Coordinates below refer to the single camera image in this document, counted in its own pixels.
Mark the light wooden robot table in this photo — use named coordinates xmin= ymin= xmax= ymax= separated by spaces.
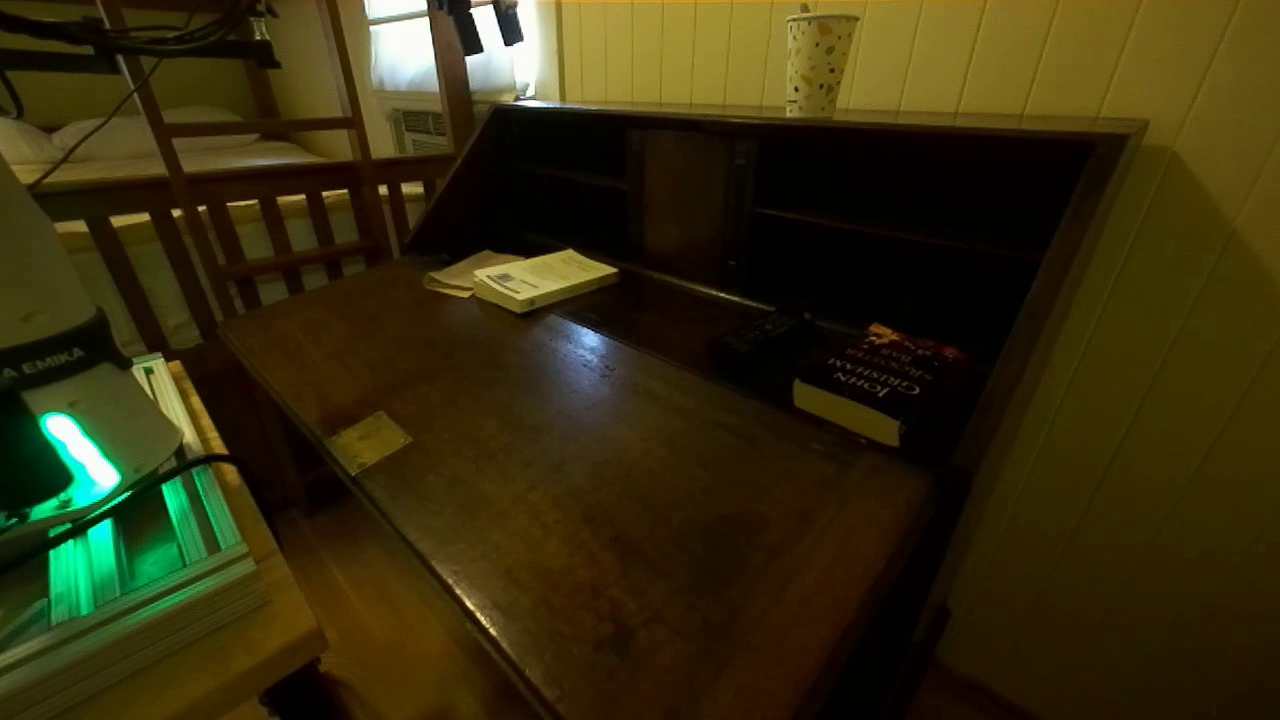
xmin=0 ymin=357 xmax=332 ymax=720

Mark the wooden bunk bed frame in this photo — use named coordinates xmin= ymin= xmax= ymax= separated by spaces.
xmin=25 ymin=0 xmax=465 ymax=357

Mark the black base cable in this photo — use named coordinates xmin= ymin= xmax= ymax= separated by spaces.
xmin=0 ymin=451 xmax=240 ymax=551

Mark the green lit robot base platform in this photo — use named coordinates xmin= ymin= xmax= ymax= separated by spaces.
xmin=0 ymin=350 xmax=267 ymax=690

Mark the white paperback book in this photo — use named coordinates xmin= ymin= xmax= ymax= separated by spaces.
xmin=468 ymin=245 xmax=626 ymax=321

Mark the small paper note card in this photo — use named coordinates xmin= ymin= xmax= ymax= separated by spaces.
xmin=323 ymin=407 xmax=417 ymax=480

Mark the bright window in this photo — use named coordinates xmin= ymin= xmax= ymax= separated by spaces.
xmin=356 ymin=0 xmax=560 ymax=103

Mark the dark wooden secretary desk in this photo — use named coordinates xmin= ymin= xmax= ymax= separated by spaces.
xmin=211 ymin=96 xmax=1154 ymax=720

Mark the white mattress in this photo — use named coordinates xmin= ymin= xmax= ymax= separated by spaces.
xmin=0 ymin=109 xmax=363 ymax=190

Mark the white patterned cup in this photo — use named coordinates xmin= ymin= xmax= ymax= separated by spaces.
xmin=782 ymin=2 xmax=865 ymax=118

